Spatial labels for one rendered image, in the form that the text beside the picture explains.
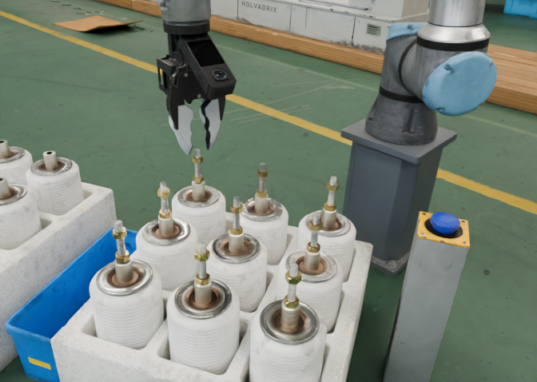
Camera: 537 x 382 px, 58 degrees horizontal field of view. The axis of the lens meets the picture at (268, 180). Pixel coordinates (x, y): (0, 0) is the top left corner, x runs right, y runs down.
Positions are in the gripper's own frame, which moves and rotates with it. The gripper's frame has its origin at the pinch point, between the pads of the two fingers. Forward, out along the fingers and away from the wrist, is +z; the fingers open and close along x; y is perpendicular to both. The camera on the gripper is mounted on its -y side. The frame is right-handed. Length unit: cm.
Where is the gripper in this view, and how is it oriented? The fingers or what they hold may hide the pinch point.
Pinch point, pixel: (200, 145)
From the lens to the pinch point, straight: 82.5
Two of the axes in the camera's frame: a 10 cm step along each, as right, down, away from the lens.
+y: -5.5, -4.0, 7.4
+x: -8.4, 2.5, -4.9
